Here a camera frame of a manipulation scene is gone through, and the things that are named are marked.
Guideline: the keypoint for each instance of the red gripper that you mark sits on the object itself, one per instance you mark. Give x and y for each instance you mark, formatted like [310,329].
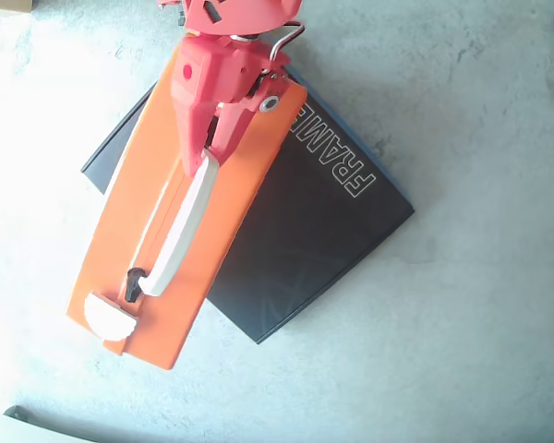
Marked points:
[214,76]

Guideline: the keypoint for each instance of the white board with dark corner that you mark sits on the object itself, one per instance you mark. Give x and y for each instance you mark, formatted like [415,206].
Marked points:
[23,429]

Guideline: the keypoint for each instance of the white half-round box latch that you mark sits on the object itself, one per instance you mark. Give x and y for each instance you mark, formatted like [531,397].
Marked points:
[106,318]

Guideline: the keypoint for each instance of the black box with FRAME print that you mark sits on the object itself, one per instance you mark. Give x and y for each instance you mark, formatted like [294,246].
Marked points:
[314,249]

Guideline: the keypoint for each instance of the brown cardboard piece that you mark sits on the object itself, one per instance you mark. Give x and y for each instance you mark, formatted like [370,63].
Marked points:
[4,5]

